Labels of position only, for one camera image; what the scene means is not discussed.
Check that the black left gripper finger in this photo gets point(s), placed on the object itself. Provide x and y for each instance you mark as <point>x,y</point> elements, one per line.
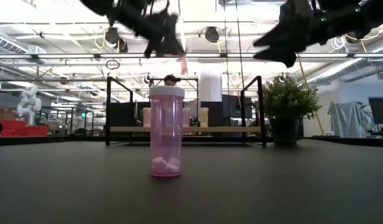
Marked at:
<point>155,43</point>
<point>172,37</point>

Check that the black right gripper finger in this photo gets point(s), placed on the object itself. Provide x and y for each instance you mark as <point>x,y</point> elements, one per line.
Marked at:
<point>291,35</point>
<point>284,57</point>

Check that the yellow medicine bottle white cap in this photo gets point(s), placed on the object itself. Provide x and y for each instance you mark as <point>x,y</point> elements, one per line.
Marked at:
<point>204,118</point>

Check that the pink medicine bottle white cap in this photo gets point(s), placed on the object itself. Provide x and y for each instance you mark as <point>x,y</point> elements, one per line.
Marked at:
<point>166,130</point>

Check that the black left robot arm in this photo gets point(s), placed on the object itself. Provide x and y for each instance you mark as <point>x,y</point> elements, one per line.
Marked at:
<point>97,6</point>

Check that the wooden pole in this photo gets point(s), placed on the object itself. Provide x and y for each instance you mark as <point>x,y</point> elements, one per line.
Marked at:
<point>303,71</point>

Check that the person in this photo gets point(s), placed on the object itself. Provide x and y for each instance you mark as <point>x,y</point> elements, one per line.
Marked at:
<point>171,80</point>

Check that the green artificial potted plant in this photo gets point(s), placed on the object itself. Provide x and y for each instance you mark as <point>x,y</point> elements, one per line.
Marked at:
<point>287,99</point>

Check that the white round column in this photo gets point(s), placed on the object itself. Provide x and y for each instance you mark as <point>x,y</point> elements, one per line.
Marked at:
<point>210,84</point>

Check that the black computer monitor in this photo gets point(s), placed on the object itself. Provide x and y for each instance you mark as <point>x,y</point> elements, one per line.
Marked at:
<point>233,105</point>
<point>379,110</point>

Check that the long ceiling light strip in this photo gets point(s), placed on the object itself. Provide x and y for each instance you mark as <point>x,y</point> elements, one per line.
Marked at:
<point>69,56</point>

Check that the black office partition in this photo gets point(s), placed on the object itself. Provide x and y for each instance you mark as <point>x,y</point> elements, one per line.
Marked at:
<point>122,115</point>

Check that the grey draped cloth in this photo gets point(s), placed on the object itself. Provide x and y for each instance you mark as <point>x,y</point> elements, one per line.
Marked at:
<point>347,119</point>

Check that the red crates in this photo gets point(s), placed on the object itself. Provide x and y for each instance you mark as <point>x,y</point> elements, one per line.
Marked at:
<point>26,130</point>

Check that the silver ventilation duct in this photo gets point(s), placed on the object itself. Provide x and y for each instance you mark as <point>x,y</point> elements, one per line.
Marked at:
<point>10,45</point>
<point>340,71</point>

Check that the black table edge rail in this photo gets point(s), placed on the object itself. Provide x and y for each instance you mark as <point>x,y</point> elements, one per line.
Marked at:
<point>54,140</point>

